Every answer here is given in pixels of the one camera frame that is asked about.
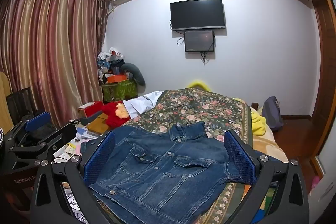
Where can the beige blanket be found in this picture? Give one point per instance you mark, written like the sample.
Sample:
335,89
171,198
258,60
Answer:
267,145

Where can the red plush toy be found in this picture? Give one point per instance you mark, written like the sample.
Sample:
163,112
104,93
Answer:
113,113

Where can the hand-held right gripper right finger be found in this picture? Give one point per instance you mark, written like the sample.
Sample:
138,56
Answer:
240,158

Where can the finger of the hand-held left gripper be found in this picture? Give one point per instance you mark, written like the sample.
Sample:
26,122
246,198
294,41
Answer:
63,134
39,121

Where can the red box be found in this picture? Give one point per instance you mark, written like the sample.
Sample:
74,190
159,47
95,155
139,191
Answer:
90,107

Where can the pile of books and papers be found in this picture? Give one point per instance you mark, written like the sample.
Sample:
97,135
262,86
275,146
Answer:
76,142

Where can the newspaper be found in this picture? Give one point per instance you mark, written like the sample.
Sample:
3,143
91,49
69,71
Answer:
74,203

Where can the pink object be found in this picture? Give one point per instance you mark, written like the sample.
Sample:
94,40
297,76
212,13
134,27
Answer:
315,183

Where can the black chair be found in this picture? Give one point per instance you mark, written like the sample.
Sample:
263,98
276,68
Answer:
19,103

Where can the wooden door frame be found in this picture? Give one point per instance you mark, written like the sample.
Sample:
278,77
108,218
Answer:
324,29

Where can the blue denim jeans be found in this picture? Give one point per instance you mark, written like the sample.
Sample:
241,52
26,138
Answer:
157,161

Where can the small black wall monitor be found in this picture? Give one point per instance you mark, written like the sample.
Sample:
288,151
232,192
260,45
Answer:
199,40

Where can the grey backpack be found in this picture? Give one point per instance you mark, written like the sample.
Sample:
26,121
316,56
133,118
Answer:
273,113

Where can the yellow pillow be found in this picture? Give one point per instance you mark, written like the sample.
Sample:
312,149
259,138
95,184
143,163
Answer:
198,83

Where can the green patterned storage box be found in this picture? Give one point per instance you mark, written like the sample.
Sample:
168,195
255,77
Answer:
120,91

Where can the orange box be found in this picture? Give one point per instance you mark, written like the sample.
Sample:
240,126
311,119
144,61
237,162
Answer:
118,79

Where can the striped satin curtain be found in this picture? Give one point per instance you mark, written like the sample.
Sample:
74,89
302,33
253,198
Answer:
52,43

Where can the black wall television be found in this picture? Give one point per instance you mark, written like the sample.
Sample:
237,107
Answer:
197,14

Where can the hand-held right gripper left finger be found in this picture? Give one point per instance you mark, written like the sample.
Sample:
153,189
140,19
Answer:
101,158

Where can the yellow cloth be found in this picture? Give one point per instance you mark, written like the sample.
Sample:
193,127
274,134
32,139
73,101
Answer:
258,121

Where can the yellow wooden board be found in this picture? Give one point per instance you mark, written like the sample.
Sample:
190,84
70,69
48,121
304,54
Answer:
5,98

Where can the grey neck pillow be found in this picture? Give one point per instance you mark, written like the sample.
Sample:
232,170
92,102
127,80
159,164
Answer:
136,74

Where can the white shirt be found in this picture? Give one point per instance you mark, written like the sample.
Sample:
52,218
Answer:
143,103

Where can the pile of clothes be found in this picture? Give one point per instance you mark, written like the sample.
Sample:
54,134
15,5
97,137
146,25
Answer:
110,61

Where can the floral bed blanket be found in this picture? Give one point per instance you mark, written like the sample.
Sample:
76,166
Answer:
197,106

